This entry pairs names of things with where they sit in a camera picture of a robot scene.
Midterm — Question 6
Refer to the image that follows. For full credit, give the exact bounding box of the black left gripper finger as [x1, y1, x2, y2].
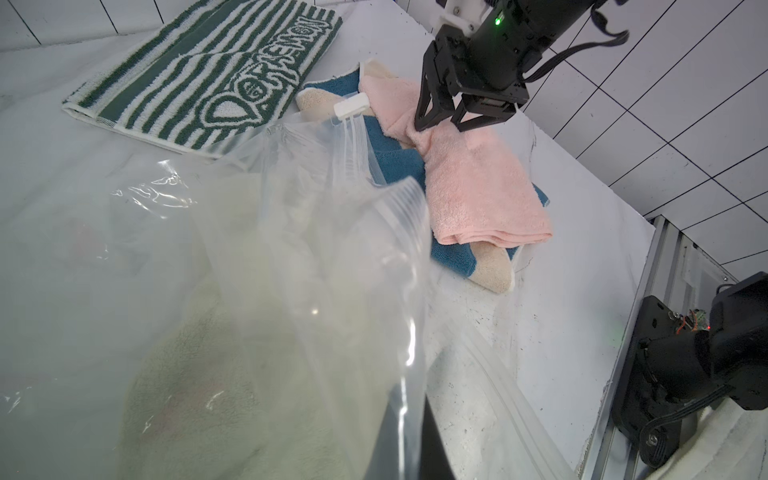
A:
[419, 398, 456, 480]

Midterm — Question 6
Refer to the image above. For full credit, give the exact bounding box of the pink towel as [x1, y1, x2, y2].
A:
[359, 75, 553, 248]

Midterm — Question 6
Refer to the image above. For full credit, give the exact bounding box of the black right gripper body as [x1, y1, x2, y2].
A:
[424, 1, 600, 109]

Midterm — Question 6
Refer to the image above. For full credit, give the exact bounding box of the teal and beige towel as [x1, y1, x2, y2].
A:
[296, 60, 548, 293]

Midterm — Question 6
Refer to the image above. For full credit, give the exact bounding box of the green white striped towel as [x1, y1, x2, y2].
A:
[63, 1, 342, 155]

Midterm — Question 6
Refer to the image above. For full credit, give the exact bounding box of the pale green towel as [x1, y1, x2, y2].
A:
[116, 173, 421, 480]

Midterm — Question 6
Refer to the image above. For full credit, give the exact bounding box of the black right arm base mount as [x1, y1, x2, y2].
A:
[642, 272, 767, 469]

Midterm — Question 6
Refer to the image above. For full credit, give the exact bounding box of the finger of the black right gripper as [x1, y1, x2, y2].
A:
[451, 98, 517, 132]
[414, 53, 459, 132]

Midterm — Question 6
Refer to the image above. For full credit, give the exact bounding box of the clear plastic vacuum bag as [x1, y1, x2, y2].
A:
[1, 99, 573, 479]

